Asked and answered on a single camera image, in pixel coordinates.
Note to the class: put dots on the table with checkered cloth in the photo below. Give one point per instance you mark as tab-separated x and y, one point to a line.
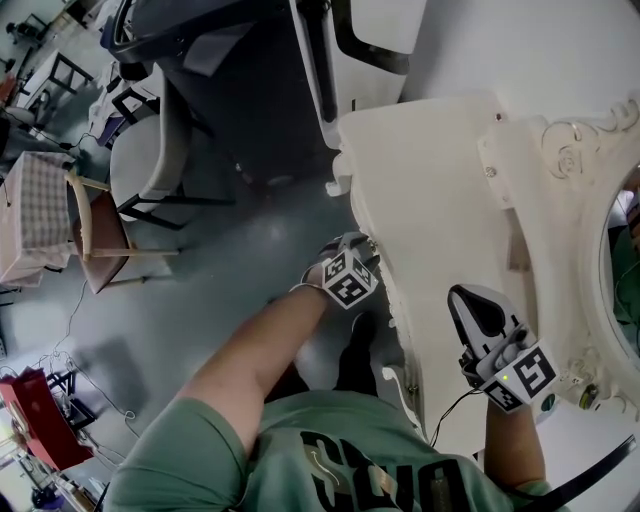
35	200

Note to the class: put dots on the white dressing table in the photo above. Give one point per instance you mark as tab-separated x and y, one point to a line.
440	225

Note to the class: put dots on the oval white-framed mirror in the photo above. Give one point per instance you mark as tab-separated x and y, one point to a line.
592	260

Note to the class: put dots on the white crumpled cloth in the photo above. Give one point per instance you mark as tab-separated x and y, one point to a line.
107	100

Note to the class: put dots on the person's right forearm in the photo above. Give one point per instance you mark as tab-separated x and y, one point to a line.
515	450

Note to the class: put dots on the small dark round lid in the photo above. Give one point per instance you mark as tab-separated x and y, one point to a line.
548	404

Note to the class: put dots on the white desk with black legs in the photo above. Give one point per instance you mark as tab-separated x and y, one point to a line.
65	75

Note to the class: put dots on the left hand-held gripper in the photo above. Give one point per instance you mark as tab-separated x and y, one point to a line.
347	280

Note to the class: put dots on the large black massage chair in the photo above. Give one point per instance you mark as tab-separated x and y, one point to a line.
240	75

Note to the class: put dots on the wooden chair with brown seat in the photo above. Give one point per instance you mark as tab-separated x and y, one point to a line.
100	235

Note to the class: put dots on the black metal stand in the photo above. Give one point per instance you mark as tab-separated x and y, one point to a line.
70	400

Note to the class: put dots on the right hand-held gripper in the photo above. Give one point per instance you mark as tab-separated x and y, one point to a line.
525	375

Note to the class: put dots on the person's left forearm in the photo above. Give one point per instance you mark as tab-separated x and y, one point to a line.
280	340

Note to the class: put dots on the clear glass jar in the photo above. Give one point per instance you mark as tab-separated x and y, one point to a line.
588	396

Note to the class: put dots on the person's green printed t-shirt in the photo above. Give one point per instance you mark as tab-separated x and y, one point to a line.
350	450

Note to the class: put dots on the red box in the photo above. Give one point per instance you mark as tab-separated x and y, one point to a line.
35	415

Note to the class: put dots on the person's black trousers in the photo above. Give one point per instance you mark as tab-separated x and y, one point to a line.
357	350

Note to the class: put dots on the grey white armchair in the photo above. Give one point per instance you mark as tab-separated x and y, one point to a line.
145	165

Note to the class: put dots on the black chest-mounted phone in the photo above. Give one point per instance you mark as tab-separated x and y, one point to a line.
595	465

